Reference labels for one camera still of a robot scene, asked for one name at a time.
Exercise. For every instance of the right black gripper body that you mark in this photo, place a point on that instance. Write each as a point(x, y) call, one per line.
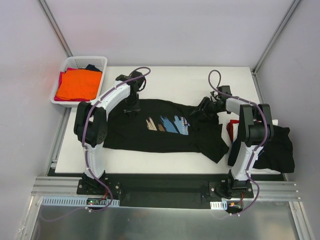
point(206, 106)

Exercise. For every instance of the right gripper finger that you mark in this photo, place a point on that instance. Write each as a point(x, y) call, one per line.
point(205, 104)
point(201, 112)

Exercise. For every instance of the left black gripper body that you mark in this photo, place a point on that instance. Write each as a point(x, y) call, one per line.
point(131, 110)

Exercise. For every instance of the black t shirt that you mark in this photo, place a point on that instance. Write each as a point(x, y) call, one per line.
point(277, 153)
point(163, 126)

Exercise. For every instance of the white plastic laundry basket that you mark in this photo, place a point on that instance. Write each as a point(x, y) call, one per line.
point(80, 63)

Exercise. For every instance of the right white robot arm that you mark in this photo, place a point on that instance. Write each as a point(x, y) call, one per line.
point(255, 128)

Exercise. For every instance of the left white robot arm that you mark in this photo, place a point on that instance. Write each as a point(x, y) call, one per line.
point(91, 127)

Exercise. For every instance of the orange t shirt in basket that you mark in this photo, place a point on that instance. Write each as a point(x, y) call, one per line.
point(86, 83)

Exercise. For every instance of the navy t shirt in basket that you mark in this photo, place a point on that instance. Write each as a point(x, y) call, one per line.
point(91, 67)

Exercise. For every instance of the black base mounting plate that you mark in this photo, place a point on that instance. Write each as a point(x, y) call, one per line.
point(173, 191)

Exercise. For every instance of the right white cable duct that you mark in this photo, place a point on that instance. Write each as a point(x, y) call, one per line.
point(219, 205)

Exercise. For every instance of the white cable duct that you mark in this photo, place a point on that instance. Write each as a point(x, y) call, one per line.
point(219, 205)
point(66, 201)

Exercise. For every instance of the right aluminium corner post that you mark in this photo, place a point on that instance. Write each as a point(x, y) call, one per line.
point(294, 5)

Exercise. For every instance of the aluminium corner post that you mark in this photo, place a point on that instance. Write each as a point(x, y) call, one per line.
point(294, 5)
point(55, 27)

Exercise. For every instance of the left aluminium corner post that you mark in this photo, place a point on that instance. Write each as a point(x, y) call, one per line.
point(55, 27)

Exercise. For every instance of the left white cable duct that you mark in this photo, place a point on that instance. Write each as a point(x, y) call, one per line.
point(66, 201)

